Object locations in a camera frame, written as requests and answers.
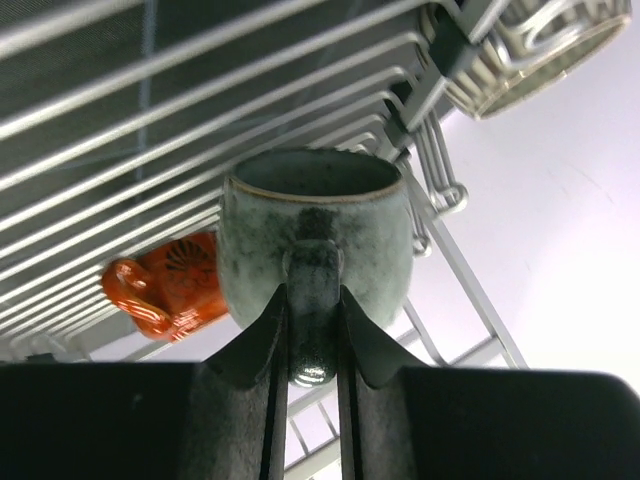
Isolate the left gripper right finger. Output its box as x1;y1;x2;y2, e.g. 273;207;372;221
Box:
338;290;639;479

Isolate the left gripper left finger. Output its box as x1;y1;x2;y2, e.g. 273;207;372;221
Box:
1;287;287;479

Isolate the orange patterned mug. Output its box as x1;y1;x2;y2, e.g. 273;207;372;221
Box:
101;231;228;343

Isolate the grey speckled mug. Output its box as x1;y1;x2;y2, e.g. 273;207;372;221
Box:
217;149;413;387

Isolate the white ribbed cup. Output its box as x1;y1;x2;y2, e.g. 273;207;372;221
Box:
418;1;633;120

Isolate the silver wire dish rack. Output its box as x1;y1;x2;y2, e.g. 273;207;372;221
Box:
0;0;531;480

